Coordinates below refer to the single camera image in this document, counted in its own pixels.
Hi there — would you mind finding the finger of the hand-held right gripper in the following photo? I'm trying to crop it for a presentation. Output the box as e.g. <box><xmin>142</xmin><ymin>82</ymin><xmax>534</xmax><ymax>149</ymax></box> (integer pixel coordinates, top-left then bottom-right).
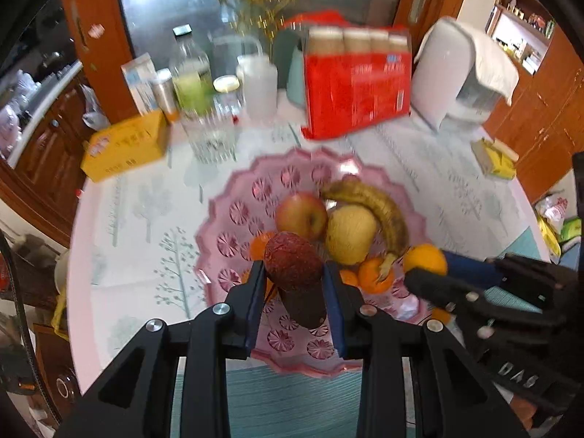
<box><xmin>405</xmin><ymin>268</ymin><xmax>584</xmax><ymax>414</ymax></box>
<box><xmin>442</xmin><ymin>250</ymin><xmax>584</xmax><ymax>324</ymax></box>

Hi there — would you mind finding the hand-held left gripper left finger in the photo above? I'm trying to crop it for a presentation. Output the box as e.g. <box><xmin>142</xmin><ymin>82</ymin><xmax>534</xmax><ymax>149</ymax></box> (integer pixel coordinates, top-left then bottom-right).
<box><xmin>55</xmin><ymin>260</ymin><xmax>268</xmax><ymax>438</ymax></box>

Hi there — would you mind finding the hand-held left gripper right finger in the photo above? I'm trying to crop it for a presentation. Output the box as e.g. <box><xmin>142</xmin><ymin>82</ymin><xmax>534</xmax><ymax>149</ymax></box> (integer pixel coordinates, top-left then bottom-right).
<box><xmin>322</xmin><ymin>265</ymin><xmax>530</xmax><ymax>438</ymax></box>

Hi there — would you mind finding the dark avocado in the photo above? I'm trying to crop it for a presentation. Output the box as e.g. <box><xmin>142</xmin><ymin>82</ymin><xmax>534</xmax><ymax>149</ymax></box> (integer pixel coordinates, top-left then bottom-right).
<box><xmin>278</xmin><ymin>278</ymin><xmax>328</xmax><ymax>329</ymax></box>

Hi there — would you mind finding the small smooth orange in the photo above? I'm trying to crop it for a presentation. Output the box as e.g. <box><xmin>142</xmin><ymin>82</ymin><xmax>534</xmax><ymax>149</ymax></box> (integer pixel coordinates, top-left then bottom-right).
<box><xmin>403</xmin><ymin>244</ymin><xmax>449</xmax><ymax>277</ymax></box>

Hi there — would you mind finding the red strawberry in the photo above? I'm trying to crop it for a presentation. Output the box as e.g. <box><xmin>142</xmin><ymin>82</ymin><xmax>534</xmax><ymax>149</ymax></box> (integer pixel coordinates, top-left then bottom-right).
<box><xmin>264</xmin><ymin>232</ymin><xmax>324</xmax><ymax>289</ymax></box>

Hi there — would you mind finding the pink plastic fruit tray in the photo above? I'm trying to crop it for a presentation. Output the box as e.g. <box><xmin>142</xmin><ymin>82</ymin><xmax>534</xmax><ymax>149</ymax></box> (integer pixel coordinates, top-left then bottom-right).
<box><xmin>194</xmin><ymin>146</ymin><xmax>434</xmax><ymax>377</ymax></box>

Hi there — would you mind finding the plastic snack bag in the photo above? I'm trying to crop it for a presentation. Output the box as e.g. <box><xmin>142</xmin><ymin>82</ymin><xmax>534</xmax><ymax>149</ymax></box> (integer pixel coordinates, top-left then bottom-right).
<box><xmin>536</xmin><ymin>192</ymin><xmax>584</xmax><ymax>256</ymax></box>

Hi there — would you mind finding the tangerine with stem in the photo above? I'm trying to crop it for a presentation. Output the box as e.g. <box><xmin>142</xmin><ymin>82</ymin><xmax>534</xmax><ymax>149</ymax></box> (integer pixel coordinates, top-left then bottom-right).
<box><xmin>357</xmin><ymin>258</ymin><xmax>395</xmax><ymax>293</ymax></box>

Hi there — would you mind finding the yellow pear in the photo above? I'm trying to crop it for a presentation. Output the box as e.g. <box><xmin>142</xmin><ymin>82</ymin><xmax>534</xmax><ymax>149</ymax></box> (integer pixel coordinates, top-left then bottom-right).
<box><xmin>325</xmin><ymin>205</ymin><xmax>379</xmax><ymax>266</ymax></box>

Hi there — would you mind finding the wooden cabinet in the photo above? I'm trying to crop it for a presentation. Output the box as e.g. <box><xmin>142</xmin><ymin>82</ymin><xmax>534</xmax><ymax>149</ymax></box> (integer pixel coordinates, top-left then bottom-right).
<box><xmin>484</xmin><ymin>9</ymin><xmax>584</xmax><ymax>201</ymax></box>
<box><xmin>0</xmin><ymin>68</ymin><xmax>115</xmax><ymax>247</ymax></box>

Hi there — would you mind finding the spotted yellow banana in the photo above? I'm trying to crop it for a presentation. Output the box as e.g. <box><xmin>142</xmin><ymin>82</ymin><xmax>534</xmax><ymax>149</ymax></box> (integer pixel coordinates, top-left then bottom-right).
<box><xmin>319</xmin><ymin>178</ymin><xmax>410</xmax><ymax>284</ymax></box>

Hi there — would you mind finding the yellow tissue pack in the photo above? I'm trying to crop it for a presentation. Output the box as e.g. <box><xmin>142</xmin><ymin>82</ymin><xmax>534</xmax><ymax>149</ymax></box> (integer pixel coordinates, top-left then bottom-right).
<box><xmin>471</xmin><ymin>138</ymin><xmax>518</xmax><ymax>180</ymax></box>

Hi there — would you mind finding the red yellow apple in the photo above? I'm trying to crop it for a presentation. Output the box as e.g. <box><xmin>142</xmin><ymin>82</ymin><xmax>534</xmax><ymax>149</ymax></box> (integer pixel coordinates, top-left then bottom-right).
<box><xmin>274</xmin><ymin>192</ymin><xmax>328</xmax><ymax>240</ymax></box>

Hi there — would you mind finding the white cloth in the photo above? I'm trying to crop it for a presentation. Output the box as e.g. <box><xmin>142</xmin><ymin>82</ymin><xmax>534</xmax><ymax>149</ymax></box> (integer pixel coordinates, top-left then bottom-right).
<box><xmin>470</xmin><ymin>25</ymin><xmax>521</xmax><ymax>105</ymax></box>

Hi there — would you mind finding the glass tumbler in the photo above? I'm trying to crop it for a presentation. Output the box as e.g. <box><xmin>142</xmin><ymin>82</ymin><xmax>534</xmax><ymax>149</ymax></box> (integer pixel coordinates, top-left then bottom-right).
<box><xmin>182</xmin><ymin>109</ymin><xmax>238</xmax><ymax>164</ymax></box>

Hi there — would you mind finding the white appliance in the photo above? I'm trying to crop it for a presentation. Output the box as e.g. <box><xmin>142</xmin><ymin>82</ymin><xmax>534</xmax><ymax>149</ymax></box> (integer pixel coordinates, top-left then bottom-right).
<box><xmin>413</xmin><ymin>17</ymin><xmax>521</xmax><ymax>131</ymax></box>

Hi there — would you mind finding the yellow cardboard box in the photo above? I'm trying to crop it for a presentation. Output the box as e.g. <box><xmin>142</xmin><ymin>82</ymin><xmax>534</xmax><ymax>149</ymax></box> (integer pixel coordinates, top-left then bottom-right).
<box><xmin>81</xmin><ymin>109</ymin><xmax>169</xmax><ymax>183</ymax></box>

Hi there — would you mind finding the white plastic bottle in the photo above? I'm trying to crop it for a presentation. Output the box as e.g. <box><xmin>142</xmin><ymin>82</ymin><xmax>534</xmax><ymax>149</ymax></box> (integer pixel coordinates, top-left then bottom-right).
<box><xmin>236</xmin><ymin>53</ymin><xmax>279</xmax><ymax>122</ymax></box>

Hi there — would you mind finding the red package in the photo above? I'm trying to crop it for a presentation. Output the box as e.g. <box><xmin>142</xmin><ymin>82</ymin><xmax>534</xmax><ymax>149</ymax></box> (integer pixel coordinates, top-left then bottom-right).
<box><xmin>301</xmin><ymin>25</ymin><xmax>414</xmax><ymax>140</ymax></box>

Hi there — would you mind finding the jar with yellow lid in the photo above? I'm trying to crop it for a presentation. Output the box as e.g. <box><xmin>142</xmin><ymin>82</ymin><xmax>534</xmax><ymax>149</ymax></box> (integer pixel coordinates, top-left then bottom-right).
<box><xmin>213</xmin><ymin>75</ymin><xmax>242</xmax><ymax>122</ymax></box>

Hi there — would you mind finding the glass bottle green label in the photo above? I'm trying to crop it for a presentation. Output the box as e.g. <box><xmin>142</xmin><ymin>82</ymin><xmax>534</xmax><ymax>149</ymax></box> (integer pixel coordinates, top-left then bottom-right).
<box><xmin>170</xmin><ymin>25</ymin><xmax>215</xmax><ymax>119</ymax></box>

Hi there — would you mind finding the silver orange can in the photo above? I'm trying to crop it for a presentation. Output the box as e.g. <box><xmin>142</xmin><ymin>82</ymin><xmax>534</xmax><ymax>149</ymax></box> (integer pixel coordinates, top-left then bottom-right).
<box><xmin>150</xmin><ymin>68</ymin><xmax>180</xmax><ymax>123</ymax></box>

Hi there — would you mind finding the teal container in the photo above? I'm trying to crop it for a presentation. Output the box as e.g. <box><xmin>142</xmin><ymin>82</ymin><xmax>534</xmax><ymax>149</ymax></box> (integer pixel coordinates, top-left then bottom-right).
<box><xmin>273</xmin><ymin>27</ymin><xmax>308</xmax><ymax>108</ymax></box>

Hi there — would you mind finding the clear plastic bag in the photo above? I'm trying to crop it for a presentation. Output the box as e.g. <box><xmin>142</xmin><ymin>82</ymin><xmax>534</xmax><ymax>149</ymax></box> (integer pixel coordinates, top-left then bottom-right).
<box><xmin>82</xmin><ymin>84</ymin><xmax>110</xmax><ymax>131</ymax></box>

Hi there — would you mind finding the blue white carton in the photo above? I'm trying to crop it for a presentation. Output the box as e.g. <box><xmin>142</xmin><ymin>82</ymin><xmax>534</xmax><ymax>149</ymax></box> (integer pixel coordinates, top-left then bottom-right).
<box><xmin>121</xmin><ymin>53</ymin><xmax>160</xmax><ymax>116</ymax></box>

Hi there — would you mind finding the wall shelf with small items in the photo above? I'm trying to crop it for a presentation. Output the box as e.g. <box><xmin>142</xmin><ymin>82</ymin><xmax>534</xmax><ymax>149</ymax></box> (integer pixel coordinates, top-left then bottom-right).
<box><xmin>486</xmin><ymin>0</ymin><xmax>557</xmax><ymax>74</ymax></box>

